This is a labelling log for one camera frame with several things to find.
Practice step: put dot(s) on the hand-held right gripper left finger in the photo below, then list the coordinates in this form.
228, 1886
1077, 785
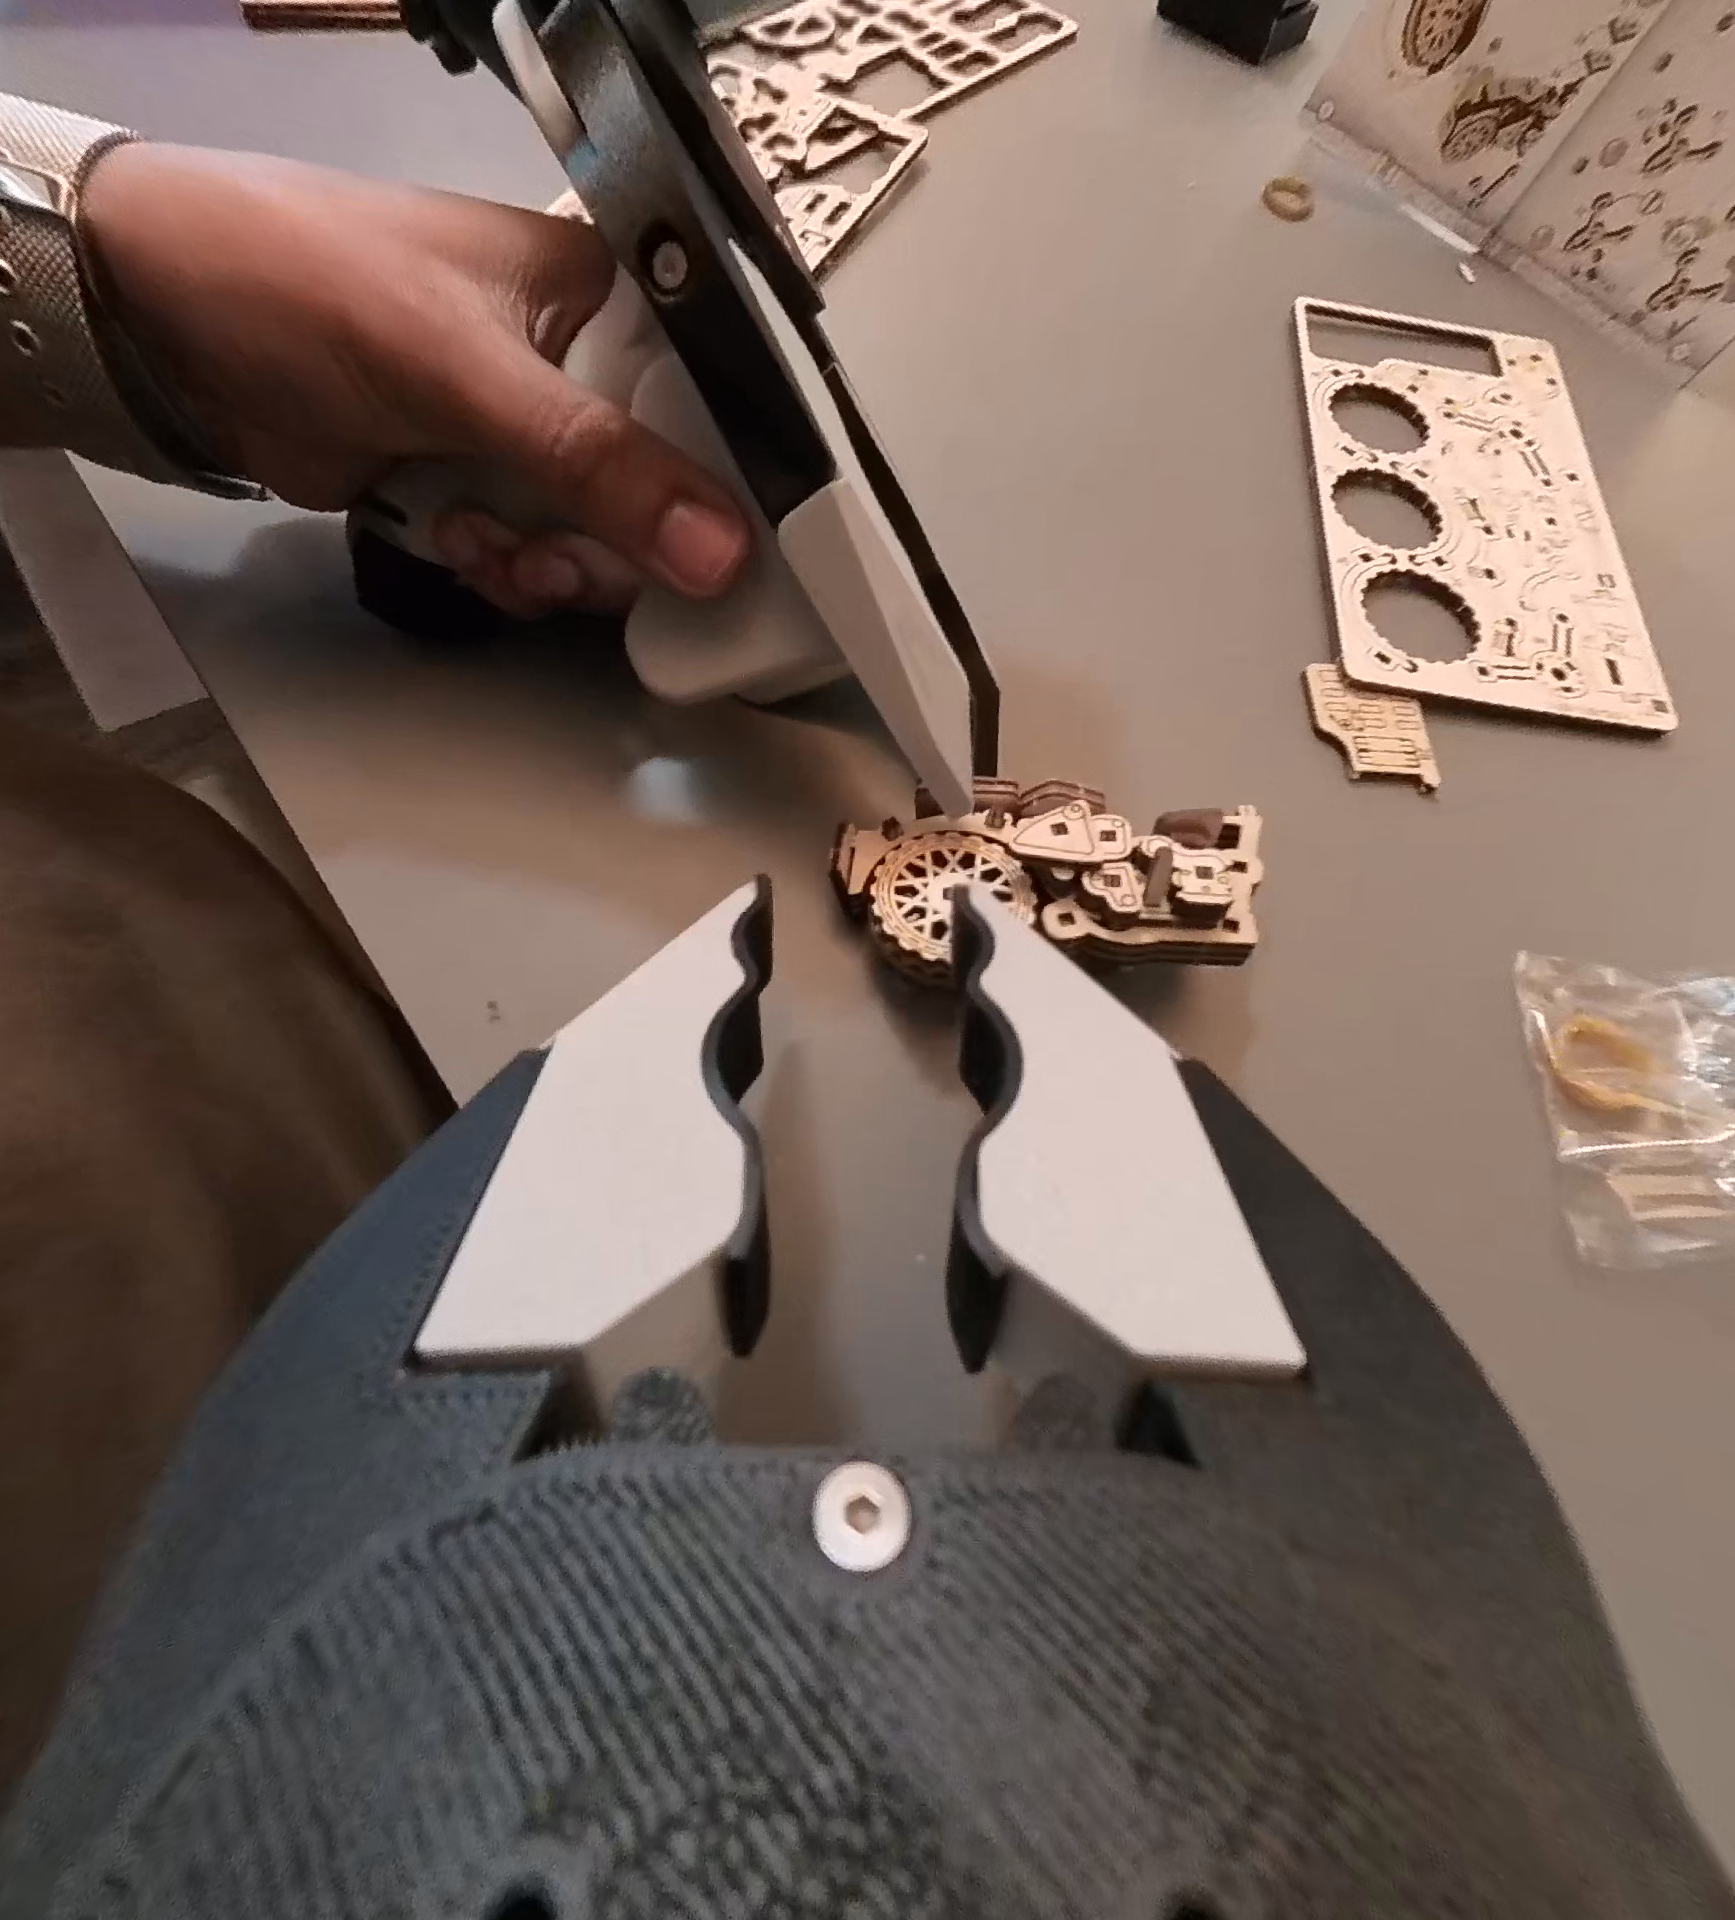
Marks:
597, 1185

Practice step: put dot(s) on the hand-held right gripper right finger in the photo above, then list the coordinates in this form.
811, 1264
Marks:
1121, 1200

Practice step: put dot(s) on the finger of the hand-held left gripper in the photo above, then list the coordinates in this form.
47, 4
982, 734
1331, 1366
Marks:
883, 632
928, 554

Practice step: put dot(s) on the wooden model vehicle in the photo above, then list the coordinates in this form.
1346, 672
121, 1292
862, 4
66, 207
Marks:
1108, 884

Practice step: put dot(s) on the wooden sheet with round holes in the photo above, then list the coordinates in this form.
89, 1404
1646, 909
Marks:
1559, 496

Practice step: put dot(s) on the grey desk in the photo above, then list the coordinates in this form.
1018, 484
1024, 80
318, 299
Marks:
1182, 523

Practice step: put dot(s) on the person's left hand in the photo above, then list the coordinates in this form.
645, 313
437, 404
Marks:
356, 344

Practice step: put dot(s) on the wooden sheet with gear parts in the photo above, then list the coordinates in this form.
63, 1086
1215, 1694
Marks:
897, 159

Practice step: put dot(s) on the dark brown wooden sheet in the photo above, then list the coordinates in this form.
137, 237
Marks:
318, 11

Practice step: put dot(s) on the tan rubber band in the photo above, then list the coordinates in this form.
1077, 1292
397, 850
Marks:
1563, 1055

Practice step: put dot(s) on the small wooden part sheet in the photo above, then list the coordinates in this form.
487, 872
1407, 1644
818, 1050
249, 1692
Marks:
1370, 734

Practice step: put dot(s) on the person's brown shirt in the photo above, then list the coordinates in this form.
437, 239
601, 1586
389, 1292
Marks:
89, 1050

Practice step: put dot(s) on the clear plastic bag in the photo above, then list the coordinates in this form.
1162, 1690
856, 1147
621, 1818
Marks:
1708, 1079

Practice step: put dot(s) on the black box with red print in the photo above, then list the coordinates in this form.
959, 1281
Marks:
1242, 24

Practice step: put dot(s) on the assembly instruction sheet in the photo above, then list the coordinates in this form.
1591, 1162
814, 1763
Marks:
1632, 149

